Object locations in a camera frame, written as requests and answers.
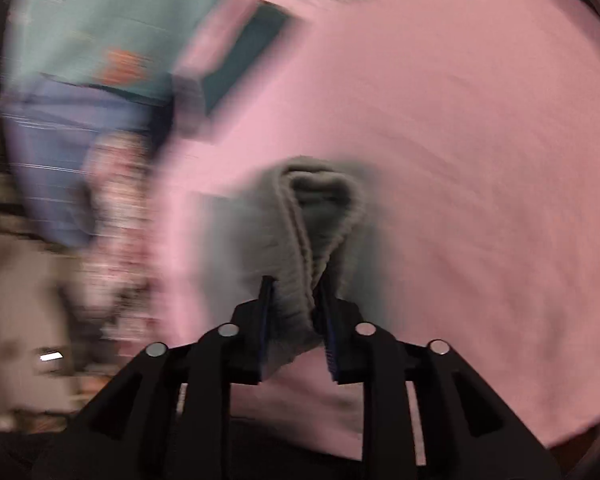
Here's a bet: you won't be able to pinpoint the red floral quilt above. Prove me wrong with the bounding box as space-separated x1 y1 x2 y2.
57 131 159 372

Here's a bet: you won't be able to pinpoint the blue plaid pillow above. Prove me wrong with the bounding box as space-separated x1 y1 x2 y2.
0 77 173 249

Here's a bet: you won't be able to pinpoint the pink floral bed sheet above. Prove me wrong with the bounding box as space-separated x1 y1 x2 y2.
151 0 600 458

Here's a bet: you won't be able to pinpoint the teal heart-print pillow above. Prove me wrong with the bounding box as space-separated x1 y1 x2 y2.
3 0 220 102

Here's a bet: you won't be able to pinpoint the dark green folded pants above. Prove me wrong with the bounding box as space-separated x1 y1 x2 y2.
201 3 294 115

